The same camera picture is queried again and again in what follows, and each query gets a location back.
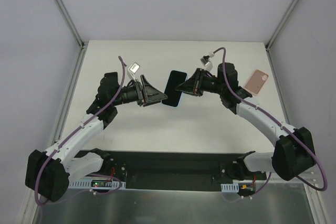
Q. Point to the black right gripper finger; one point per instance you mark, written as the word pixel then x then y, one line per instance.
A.
pixel 193 83
pixel 194 93

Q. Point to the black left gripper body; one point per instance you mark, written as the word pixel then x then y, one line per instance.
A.
pixel 141 93

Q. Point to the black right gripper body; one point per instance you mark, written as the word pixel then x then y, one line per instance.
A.
pixel 197 83

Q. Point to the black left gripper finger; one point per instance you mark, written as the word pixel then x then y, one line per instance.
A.
pixel 150 93
pixel 146 102

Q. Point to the black screen smartphone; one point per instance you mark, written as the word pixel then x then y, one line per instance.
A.
pixel 175 78
pixel 111 77

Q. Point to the light blue phone case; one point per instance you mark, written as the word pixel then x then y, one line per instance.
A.
pixel 173 102

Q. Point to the pink phone case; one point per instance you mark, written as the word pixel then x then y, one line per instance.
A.
pixel 256 82

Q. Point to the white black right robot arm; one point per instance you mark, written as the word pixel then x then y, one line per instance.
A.
pixel 293 148

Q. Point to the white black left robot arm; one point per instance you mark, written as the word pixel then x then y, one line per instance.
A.
pixel 49 173

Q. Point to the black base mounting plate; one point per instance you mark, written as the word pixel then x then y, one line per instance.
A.
pixel 176 171

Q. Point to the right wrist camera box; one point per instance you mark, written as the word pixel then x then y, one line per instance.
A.
pixel 206 62

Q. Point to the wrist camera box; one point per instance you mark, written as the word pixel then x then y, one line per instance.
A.
pixel 133 71
pixel 206 62

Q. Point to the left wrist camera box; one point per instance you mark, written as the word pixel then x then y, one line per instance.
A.
pixel 133 71

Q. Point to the left aluminium corner post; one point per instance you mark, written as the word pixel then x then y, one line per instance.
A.
pixel 70 23

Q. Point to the aluminium corner post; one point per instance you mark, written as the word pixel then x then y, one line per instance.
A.
pixel 70 23
pixel 280 26

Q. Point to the left white cable duct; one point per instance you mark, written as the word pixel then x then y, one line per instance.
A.
pixel 99 184

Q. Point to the white cable duct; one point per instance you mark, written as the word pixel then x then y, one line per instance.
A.
pixel 99 184
pixel 230 188

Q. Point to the right white cable duct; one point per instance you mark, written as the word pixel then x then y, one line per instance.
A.
pixel 230 188

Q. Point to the right aluminium corner post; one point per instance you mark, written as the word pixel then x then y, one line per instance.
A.
pixel 280 26

